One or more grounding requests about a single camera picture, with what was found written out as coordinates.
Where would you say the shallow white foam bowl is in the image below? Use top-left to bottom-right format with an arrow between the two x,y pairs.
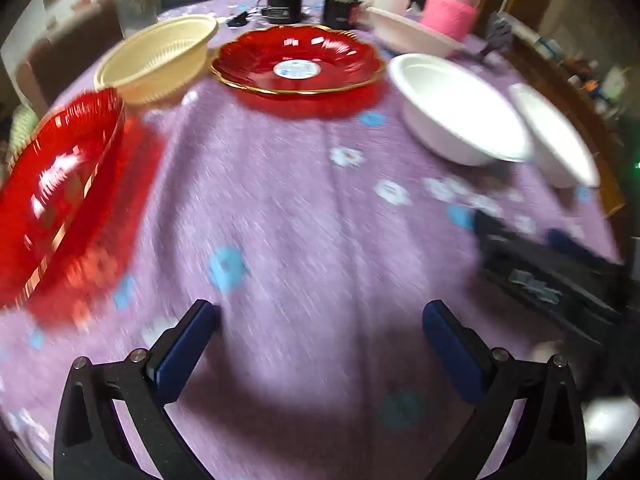
366,6 -> 467,57

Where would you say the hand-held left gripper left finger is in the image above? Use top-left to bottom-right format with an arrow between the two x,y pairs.
52,299 -> 221,480

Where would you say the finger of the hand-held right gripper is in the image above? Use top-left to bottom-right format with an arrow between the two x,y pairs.
472,209 -> 517,247
546,229 -> 597,265

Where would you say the red ribbed plastic plate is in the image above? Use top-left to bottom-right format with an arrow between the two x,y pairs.
0,87 -> 127,311

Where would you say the beige plastic bowl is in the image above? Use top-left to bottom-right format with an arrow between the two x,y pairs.
94,14 -> 220,107

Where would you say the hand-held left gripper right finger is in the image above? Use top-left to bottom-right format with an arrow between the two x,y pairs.
421,300 -> 588,480

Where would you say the red scalloped gold-rimmed plate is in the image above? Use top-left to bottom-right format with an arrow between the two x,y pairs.
209,25 -> 387,97

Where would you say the small white foam bowl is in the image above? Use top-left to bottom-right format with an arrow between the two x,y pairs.
509,82 -> 602,190

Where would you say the black round device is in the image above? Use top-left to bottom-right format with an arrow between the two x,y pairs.
262,0 -> 307,25

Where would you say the black phone stand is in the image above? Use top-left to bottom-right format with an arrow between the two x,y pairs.
481,11 -> 515,63

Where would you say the bottle in pink knit sleeve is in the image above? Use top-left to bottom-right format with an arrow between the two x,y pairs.
419,0 -> 482,43

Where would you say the wooden side cabinet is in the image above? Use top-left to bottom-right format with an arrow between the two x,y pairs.
505,0 -> 640,221

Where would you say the large white foam bowl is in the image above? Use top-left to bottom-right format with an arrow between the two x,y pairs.
388,53 -> 535,167

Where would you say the black cylinder container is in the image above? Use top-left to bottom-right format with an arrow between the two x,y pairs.
323,0 -> 363,31

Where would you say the clear bottle with green lid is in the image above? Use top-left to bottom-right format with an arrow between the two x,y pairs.
110,0 -> 162,41

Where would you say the purple floral tablecloth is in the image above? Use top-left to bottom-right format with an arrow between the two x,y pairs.
0,0 -> 626,480

